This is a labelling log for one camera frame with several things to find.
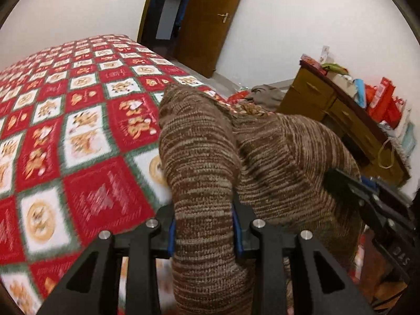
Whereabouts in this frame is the brown wooden dresser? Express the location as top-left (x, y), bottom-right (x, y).
top-left (278, 60), bottom-right (410, 187)

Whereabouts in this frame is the red patchwork bear bedspread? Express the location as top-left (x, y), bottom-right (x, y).
top-left (1, 34), bottom-right (223, 314)

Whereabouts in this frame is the brown knitted sweater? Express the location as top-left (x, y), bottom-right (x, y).
top-left (159, 84), bottom-right (362, 314)

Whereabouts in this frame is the metal door handle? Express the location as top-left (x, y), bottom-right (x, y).
top-left (217, 12), bottom-right (229, 24)

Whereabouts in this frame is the brown wooden door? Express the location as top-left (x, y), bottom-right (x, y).
top-left (174, 0), bottom-right (241, 78)

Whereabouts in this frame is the dark door frame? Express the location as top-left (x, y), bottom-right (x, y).
top-left (137, 0), bottom-right (189, 60)

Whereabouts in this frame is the grey clothes pile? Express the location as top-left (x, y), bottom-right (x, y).
top-left (245, 84), bottom-right (288, 112)

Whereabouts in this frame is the red gift bag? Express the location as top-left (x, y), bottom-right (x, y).
top-left (365, 77), bottom-right (406, 129)

